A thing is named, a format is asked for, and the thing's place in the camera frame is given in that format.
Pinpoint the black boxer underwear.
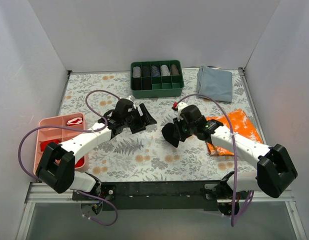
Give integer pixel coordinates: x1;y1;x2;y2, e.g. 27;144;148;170
161;122;180;148

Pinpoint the light blue cloth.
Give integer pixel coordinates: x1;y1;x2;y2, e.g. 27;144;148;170
196;66;233;103

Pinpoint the orange white patterned cloth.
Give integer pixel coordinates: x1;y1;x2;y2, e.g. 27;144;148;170
207;109;263;156

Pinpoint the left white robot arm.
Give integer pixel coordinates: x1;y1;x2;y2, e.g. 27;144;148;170
35;98;157;200

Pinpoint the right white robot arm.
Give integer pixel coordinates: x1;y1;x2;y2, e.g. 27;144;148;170
171;102;298;199

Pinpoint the green compartment organizer box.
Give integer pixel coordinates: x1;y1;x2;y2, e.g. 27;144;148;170
130;59;185;99

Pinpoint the blue patterned rolled sock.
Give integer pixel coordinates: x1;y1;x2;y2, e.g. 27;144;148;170
150;65;161;77

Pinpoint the black speckled rolled sock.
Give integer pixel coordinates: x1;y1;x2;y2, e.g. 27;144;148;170
141;65;151;77

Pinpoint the red white rolled cloth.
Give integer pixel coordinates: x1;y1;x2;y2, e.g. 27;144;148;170
66;117;83;126

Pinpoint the brown rolled sock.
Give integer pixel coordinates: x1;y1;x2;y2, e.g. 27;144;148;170
170;64;180;76

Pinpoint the red rolled cloth lower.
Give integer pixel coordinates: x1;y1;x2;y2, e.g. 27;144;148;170
74;156;86;169

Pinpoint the red rolled cloth middle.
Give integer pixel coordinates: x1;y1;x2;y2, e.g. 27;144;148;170
40;139;61;152

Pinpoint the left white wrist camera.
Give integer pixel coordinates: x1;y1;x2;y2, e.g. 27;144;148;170
127;95;138;112

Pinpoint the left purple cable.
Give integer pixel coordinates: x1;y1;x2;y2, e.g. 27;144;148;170
18;89;119;226

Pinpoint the aluminium frame rail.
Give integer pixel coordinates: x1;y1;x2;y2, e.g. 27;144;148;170
24;183;296;204

